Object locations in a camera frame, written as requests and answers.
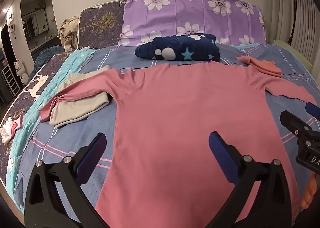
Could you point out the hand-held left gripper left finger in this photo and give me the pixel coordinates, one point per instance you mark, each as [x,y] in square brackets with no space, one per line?
[91,158]

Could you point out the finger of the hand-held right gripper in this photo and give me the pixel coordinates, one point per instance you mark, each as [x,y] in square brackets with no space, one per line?
[297,125]
[313,110]

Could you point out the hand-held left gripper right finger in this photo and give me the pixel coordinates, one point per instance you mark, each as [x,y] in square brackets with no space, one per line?
[221,158]

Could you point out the pink long-sleeved shirt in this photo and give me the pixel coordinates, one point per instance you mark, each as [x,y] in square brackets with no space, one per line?
[175,118]

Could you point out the beige knitted clothes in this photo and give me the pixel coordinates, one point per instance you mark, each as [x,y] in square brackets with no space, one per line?
[68,33]

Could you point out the person's right hand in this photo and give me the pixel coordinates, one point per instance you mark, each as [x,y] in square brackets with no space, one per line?
[309,193]

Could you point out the blue plaid bedsheet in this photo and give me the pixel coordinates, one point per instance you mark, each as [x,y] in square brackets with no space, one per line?
[75,140]

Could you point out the beige folded clothing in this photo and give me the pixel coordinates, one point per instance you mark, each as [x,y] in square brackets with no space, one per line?
[75,110]

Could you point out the light green cloth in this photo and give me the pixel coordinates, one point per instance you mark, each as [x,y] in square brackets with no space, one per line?
[292,52]

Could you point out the salmon folded garment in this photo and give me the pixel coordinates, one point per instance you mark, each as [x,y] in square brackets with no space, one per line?
[265,67]

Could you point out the teal and dark deer-print quilt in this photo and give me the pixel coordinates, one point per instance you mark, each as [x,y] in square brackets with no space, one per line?
[37,98]

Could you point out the white and pink plush toy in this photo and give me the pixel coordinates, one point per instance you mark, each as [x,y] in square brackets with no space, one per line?
[10,130]

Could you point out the white cat figurine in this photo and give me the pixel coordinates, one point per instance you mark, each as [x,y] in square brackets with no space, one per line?
[22,73]

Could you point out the dark blue blanket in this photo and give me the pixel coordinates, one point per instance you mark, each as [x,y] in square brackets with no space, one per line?
[48,54]

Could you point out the white slatted rack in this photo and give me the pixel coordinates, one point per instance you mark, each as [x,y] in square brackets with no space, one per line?
[8,80]

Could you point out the navy star-print fleece blanket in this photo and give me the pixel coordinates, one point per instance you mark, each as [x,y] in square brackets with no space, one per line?
[185,48]

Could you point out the dark tree-print pillow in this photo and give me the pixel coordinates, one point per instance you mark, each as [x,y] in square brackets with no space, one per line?
[100,25]

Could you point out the purple floral pillow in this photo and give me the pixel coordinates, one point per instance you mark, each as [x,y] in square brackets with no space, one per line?
[195,15]

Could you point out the cartoon wall sticker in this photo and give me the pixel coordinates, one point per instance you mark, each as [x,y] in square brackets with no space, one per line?
[11,24]

